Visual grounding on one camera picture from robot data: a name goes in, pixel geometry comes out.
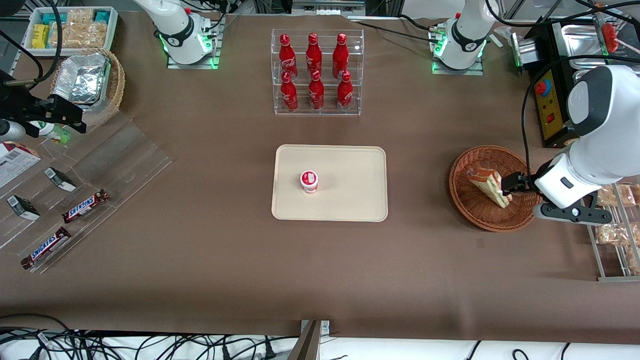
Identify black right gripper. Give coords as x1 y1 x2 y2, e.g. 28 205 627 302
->
0 71 87 139

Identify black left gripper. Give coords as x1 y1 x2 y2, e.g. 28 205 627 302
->
501 170 547 198

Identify triangle sandwich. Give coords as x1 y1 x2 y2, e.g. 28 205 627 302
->
466 166 514 209

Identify round brown wicker basket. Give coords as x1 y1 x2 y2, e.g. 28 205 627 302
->
448 145 542 233

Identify aluminium foil tray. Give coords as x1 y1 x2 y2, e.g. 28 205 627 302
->
52 53 112 106

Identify tan wicker basket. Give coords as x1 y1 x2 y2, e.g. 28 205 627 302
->
50 47 126 128

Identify cream plastic tray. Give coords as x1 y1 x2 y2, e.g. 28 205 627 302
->
271 144 389 222

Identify green white plastic bottle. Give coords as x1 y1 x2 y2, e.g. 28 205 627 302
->
30 121 72 145

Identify red white barcode carton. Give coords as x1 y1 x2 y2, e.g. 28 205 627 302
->
0 141 42 190

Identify small black carton box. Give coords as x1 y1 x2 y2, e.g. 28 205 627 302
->
6 194 41 221
44 167 78 193

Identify black food warmer yellow panel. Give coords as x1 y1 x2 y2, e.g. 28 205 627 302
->
525 15 640 149

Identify yellow snack packet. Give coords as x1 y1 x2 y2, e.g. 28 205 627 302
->
31 23 51 50

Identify clear acrylic stepped display stand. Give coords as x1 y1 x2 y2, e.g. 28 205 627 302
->
0 112 173 275

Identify clear rice cracker bag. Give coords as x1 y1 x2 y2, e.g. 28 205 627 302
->
67 9 96 25
50 21 108 49

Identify Snickers chocolate bar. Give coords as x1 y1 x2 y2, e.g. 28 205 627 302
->
20 226 72 271
61 189 110 224

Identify white plastic bin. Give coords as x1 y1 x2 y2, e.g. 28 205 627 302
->
22 6 119 51

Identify stainless steel pan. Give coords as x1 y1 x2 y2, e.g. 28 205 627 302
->
573 69 603 85
561 22 608 68

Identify silver metal block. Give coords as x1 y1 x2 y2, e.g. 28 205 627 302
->
510 34 538 68

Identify red item on stick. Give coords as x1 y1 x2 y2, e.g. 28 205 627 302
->
601 22 640 54

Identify red cola bottle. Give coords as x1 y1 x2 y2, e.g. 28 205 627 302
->
336 70 354 111
306 32 323 78
332 33 350 80
280 71 299 112
308 70 325 111
278 33 299 81

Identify clear acrylic bottle rack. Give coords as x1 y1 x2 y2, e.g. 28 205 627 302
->
271 28 365 117

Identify brown table cover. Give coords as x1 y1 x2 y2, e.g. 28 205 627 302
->
0 11 640 346

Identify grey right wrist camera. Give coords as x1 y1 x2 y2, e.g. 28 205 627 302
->
0 119 26 142

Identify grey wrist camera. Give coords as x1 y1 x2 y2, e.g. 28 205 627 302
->
532 201 614 224
0 119 26 142

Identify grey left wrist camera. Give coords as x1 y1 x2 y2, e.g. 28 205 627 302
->
532 201 614 224

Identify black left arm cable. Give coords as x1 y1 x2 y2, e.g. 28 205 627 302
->
521 54 640 176

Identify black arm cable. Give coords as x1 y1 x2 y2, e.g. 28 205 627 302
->
521 54 640 176
0 0 63 92

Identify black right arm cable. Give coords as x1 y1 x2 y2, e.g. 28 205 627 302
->
0 0 63 92

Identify aluminium arm base plate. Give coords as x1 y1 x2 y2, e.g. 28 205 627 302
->
166 14 221 70
431 22 485 76

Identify metal wire rack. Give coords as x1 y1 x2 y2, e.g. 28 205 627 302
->
582 176 640 282

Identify tangled black cables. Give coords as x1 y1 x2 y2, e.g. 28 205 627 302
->
0 312 301 360

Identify small metal bracket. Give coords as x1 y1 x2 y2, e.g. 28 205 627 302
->
300 320 331 335

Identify aluminium frame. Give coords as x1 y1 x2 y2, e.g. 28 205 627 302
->
252 0 403 22

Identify aluminium profile post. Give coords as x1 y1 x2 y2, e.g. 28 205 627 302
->
289 320 322 360

